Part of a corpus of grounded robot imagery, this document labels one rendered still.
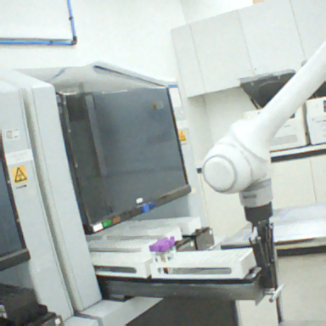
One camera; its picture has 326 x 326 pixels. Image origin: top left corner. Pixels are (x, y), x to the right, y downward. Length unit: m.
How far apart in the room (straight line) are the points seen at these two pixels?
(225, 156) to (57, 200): 0.60
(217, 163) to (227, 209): 2.93
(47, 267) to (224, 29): 3.11
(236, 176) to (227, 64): 3.12
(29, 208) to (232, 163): 0.60
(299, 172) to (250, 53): 1.14
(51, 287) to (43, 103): 0.54
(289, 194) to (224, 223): 0.67
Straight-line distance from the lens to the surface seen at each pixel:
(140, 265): 1.30
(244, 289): 1.13
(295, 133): 3.43
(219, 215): 3.83
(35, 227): 1.23
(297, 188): 3.51
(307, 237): 1.36
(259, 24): 3.84
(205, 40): 4.05
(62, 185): 1.31
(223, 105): 4.35
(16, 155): 1.21
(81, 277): 1.34
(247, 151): 0.88
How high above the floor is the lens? 1.22
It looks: 3 degrees down
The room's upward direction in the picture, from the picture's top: 12 degrees counter-clockwise
